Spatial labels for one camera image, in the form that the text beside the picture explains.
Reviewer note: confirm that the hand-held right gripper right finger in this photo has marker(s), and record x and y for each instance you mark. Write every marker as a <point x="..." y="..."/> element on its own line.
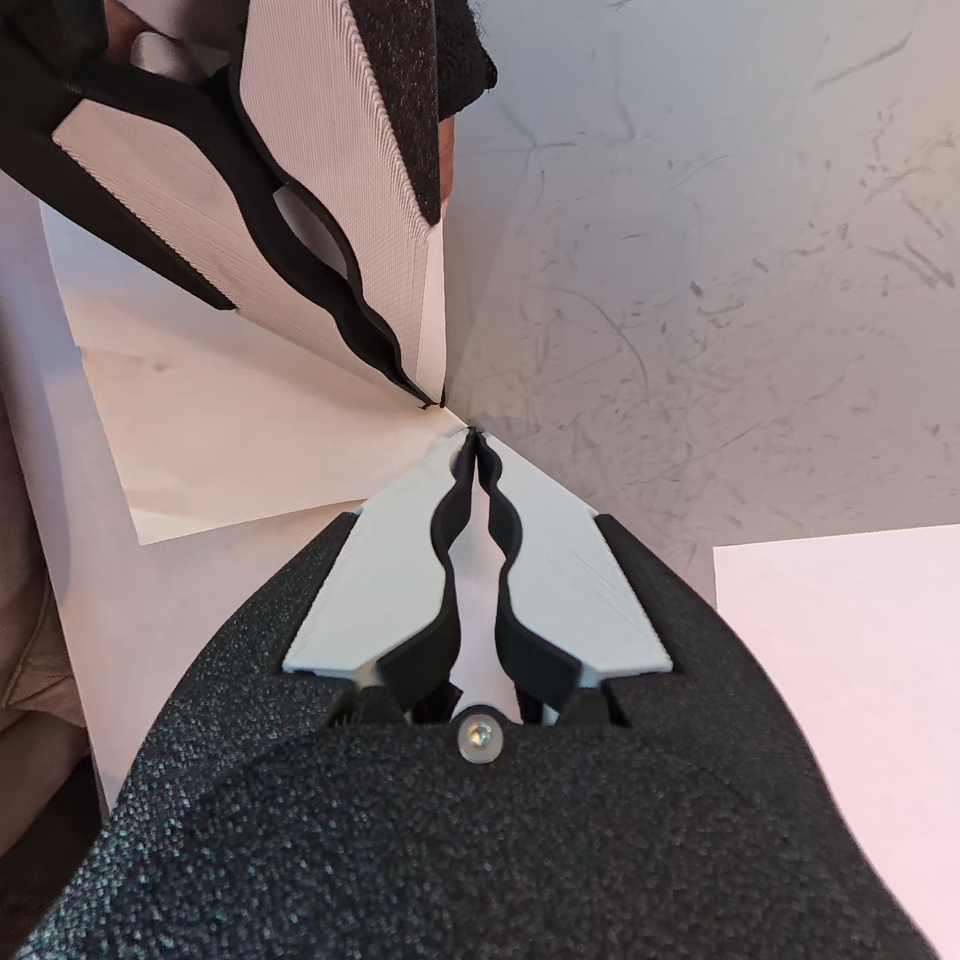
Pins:
<point x="585" y="592"/>

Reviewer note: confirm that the white paper sheet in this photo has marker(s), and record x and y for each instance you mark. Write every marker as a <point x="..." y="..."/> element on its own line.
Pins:
<point x="225" y="450"/>
<point x="840" y="675"/>

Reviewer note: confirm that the person's beige sweatshirt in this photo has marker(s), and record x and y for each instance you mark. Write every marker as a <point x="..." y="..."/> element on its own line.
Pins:
<point x="30" y="562"/>

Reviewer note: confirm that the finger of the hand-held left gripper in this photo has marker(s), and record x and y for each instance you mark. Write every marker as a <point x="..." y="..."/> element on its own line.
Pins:
<point x="172" y="210"/>
<point x="330" y="112"/>

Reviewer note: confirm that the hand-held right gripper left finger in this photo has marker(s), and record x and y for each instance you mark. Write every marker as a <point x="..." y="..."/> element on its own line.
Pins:
<point x="375" y="585"/>

